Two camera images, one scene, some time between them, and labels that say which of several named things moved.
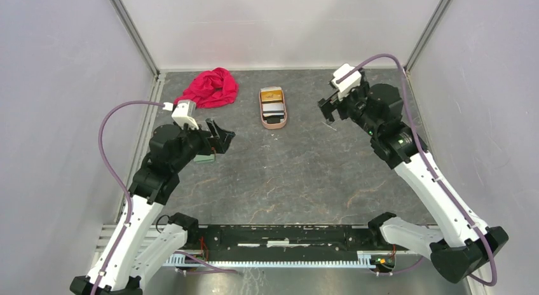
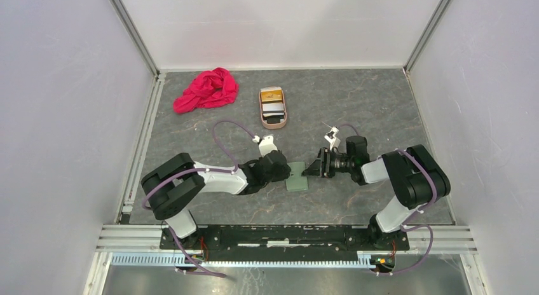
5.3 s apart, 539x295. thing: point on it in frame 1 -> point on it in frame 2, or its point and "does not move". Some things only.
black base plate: (284, 242) does not move
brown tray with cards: (272, 126) does not move
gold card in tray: (269, 95) does not move
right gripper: (327, 106) -> (321, 166)
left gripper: (222, 138) -> (284, 173)
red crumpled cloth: (215, 87) does not move
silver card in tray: (271, 109) does not move
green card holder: (204, 158) -> (296, 182)
